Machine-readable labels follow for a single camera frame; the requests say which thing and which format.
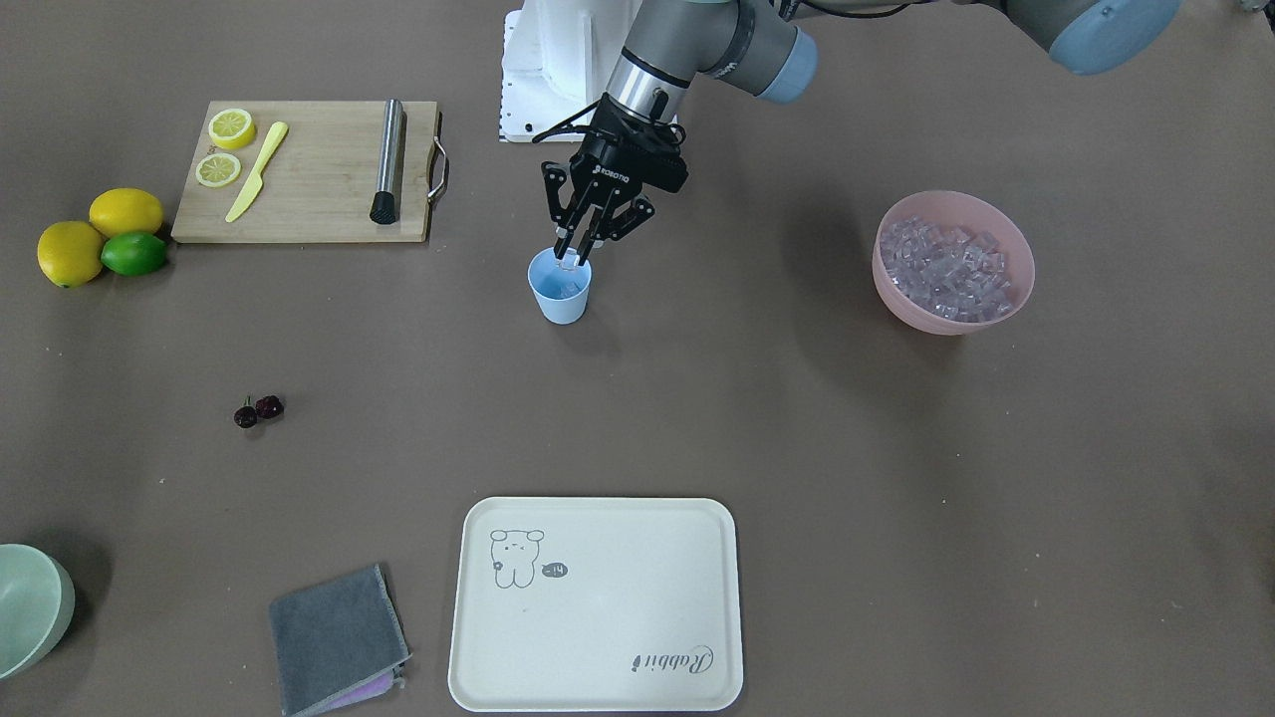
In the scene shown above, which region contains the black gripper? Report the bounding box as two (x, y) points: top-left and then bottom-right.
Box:
(541, 94), (689, 265)

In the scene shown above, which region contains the dark red cherry pair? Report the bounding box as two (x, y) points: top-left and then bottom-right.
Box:
(233, 394), (284, 427)

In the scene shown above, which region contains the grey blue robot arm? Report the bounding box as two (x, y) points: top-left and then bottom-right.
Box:
(536, 1), (1179, 265)

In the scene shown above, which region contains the light blue plastic cup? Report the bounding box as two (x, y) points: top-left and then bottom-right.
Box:
(527, 248), (593, 324)

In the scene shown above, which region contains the pink bowl of ice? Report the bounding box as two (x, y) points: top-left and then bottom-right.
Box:
(873, 190), (1037, 336)

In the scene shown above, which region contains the steel muddler black tip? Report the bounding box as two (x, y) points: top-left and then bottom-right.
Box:
(368, 100), (408, 226)

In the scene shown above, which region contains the wooden cutting board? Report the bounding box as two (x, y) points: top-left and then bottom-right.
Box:
(171, 100), (446, 244)

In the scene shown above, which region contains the yellow plastic knife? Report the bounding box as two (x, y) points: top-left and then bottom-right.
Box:
(223, 121), (289, 223)

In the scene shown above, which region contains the upper lemon half slice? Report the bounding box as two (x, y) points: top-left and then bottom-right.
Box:
(207, 108), (258, 151)

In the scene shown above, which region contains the lemon half slice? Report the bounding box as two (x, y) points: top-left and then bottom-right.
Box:
(207, 108), (258, 151)
(194, 151), (242, 189)

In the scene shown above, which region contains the lower lemon half slice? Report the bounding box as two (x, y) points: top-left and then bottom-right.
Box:
(194, 151), (242, 189)

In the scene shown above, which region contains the cream rabbit serving tray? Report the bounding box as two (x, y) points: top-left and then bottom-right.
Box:
(449, 496), (745, 713)

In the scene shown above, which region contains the green lime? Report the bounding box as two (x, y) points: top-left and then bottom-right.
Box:
(99, 231), (168, 277)

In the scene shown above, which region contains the upper whole yellow lemon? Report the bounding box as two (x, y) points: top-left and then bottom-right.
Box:
(91, 188), (164, 239)

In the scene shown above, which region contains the whole yellow lemon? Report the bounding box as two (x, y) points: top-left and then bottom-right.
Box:
(37, 221), (106, 290)
(91, 188), (164, 239)

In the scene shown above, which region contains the grey folded cloth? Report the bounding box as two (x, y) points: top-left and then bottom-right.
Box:
(266, 563), (411, 716)

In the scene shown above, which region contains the lower whole yellow lemon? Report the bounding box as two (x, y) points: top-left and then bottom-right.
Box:
(37, 221), (106, 290)

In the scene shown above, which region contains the mint green bowl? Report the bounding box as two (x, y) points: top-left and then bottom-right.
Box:
(1, 543), (77, 680)

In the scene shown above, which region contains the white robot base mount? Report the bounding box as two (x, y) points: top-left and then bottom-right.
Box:
(500, 1), (687, 142)

